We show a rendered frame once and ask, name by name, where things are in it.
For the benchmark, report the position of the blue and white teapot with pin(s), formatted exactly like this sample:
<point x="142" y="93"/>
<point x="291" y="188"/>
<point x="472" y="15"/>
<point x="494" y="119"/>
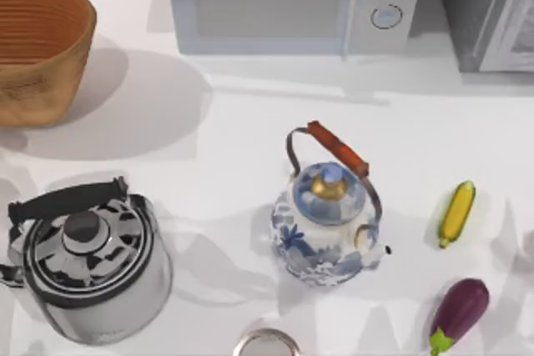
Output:
<point x="325" y="227"/>

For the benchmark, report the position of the pale microwave oven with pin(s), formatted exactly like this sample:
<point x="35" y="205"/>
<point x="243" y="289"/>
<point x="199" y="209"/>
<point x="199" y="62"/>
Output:
<point x="267" y="6"/>

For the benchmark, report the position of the round microwave knob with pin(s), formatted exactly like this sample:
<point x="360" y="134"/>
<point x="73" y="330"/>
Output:
<point x="386" y="16"/>

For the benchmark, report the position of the silver round cup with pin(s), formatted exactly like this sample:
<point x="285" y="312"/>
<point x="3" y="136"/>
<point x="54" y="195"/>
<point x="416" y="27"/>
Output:
<point x="266" y="343"/>

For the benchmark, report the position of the yellow corn cob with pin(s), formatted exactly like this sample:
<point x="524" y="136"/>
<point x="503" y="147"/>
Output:
<point x="456" y="214"/>

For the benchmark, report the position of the brown woven basket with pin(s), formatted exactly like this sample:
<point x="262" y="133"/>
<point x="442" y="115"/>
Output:
<point x="41" y="60"/>

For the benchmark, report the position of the grey cabinet with dark inside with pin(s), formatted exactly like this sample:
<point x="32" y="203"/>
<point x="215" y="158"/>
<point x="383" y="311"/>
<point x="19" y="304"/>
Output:
<point x="467" y="10"/>

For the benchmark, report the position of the purple eggplant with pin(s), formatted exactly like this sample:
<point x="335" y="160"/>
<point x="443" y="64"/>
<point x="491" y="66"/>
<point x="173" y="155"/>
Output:
<point x="459" y="314"/>

